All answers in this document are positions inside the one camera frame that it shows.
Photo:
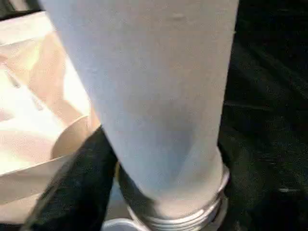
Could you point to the white plastic table top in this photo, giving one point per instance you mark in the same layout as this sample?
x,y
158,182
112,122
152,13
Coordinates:
x,y
24,120

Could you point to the black glossy mat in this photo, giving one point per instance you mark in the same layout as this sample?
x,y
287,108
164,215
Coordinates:
x,y
269,72

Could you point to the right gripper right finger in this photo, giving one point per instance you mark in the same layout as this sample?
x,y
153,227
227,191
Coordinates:
x,y
264,192

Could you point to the white plastic table leg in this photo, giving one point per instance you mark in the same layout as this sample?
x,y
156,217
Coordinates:
x,y
156,84

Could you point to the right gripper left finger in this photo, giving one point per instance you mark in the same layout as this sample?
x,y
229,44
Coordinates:
x,y
77,183

